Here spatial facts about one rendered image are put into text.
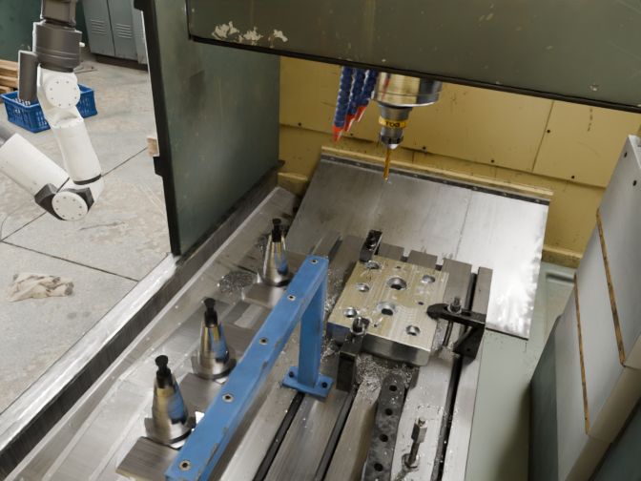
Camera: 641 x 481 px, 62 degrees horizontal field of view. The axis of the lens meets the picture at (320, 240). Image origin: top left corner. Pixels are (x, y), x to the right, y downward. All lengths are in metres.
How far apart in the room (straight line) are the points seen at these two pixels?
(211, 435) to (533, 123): 1.61
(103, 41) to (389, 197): 4.80
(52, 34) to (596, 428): 1.22
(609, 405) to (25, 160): 1.24
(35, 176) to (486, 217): 1.47
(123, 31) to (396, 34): 5.69
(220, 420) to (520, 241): 1.50
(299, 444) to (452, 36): 0.78
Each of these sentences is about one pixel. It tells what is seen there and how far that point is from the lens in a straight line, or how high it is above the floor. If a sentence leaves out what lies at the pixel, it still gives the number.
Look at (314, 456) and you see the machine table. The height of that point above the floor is 0.90.
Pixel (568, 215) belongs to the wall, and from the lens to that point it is 2.17.
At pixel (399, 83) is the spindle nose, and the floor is 1.54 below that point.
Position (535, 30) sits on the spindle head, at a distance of 0.58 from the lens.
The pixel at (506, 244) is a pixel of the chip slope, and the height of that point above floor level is 0.77.
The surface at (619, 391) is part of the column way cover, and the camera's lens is 0.94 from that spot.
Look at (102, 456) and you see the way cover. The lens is 1.34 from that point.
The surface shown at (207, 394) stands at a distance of 0.75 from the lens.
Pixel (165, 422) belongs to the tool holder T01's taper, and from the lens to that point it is 0.70.
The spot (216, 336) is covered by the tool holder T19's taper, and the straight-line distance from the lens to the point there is 0.74.
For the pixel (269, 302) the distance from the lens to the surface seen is 0.88.
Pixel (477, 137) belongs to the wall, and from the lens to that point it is 2.04.
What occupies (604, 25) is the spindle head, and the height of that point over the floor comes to 1.70.
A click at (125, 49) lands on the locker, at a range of 6.28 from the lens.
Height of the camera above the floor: 1.79
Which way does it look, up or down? 34 degrees down
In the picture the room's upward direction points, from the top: 4 degrees clockwise
